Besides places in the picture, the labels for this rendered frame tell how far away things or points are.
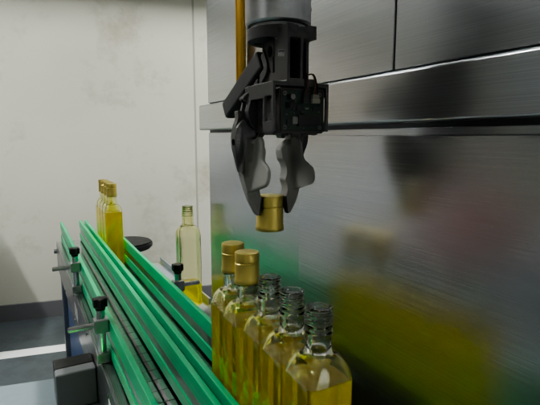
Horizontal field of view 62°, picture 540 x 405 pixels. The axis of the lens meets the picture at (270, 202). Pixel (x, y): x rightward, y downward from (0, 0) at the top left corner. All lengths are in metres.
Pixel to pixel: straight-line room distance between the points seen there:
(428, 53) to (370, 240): 0.23
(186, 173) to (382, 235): 3.09
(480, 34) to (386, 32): 0.14
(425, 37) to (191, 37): 3.18
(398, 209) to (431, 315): 0.12
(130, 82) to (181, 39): 0.50
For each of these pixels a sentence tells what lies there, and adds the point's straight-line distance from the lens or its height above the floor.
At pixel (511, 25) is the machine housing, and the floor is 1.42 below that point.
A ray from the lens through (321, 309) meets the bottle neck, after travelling 0.50.
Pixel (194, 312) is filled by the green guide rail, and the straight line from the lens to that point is 0.99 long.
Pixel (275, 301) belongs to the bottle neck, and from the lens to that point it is 0.58.
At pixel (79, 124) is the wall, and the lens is 3.58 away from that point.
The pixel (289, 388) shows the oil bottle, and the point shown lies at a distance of 0.53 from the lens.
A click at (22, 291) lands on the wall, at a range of 3.81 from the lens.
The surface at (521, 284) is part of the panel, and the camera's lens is 0.47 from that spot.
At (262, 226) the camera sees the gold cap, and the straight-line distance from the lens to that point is 0.55.
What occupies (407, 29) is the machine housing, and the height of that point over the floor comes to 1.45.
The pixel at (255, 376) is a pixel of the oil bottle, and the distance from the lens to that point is 0.61.
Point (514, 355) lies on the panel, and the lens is 0.50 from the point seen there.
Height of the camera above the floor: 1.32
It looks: 8 degrees down
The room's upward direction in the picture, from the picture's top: straight up
